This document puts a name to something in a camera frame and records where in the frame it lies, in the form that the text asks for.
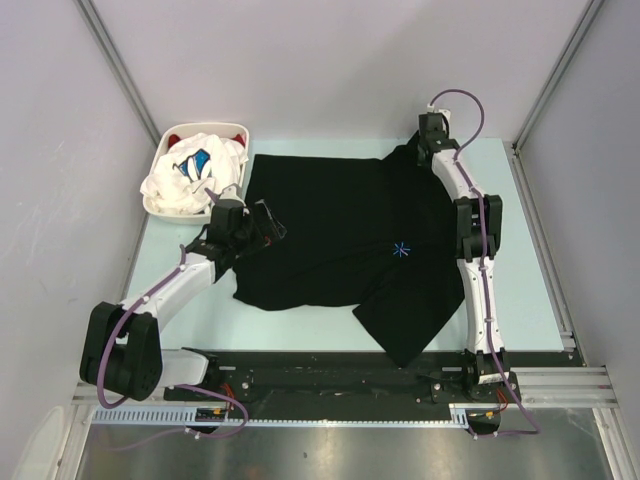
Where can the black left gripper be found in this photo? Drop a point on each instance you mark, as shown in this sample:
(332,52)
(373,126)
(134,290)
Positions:
(277,228)

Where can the black t shirt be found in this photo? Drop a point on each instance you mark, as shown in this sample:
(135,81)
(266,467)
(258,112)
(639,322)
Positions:
(376,235)

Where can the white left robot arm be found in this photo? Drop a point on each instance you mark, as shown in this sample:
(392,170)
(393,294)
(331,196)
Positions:
(122,354)

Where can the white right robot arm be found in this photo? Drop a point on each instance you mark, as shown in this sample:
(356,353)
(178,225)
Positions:
(478,223)

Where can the white t shirt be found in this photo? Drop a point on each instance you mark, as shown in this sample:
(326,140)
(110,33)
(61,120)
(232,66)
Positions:
(187,178)

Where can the red t shirt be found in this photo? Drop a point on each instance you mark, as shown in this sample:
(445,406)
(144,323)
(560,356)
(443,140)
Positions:
(175,139)

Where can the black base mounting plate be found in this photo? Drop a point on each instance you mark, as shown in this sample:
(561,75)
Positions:
(343,408)

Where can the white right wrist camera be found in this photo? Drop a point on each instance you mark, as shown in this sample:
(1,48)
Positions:
(433,109)

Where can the right aluminium frame post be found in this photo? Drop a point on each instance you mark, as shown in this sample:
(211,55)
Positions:
(576,38)

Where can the aluminium frame post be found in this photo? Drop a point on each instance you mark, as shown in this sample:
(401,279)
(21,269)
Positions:
(576,38)
(114,60)

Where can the slotted white cable duct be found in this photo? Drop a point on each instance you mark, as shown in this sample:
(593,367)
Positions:
(193,416)

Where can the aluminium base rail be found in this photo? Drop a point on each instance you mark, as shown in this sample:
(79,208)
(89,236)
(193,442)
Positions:
(534,386)

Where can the left aluminium frame post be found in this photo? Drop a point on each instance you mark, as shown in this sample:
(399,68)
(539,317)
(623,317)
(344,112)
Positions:
(114,60)

